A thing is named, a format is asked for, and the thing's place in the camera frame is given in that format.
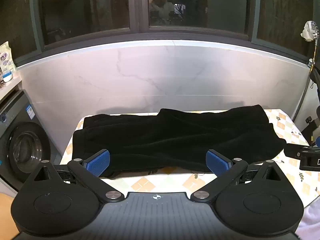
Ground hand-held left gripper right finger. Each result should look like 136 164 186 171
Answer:
190 149 288 203

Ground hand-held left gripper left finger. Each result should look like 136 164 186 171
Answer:
25 149 125 203

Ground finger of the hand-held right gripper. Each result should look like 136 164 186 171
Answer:
283 143 310 158

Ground black pants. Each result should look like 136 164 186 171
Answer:
72 105 287 179

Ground checkered floral tablecloth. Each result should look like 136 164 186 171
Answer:
59 109 320 208

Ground person's light clothing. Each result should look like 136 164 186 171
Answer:
296 203 320 240

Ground grey washing machine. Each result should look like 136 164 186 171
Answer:
0 89 63 198

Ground white rag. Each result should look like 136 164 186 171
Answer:
299 27 313 42

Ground white detergent bag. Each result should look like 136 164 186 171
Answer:
0 41 17 74

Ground shower hose with brass fitting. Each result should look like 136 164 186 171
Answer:
293 39 318 128

